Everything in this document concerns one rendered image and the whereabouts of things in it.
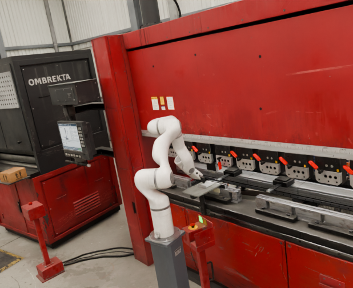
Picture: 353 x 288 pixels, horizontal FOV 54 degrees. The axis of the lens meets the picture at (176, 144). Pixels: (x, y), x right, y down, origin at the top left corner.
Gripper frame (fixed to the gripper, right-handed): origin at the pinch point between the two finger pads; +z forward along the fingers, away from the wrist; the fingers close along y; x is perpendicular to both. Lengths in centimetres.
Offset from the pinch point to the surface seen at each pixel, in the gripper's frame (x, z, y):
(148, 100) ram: -52, -39, 64
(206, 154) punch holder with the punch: -19.7, -8.4, -1.1
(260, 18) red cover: -74, -83, -63
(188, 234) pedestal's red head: 42.5, 2.6, -9.2
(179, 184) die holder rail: -1.4, 21.3, 40.5
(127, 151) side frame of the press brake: -9, -16, 85
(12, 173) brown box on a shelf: 51, -47, 208
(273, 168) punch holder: -14, -8, -62
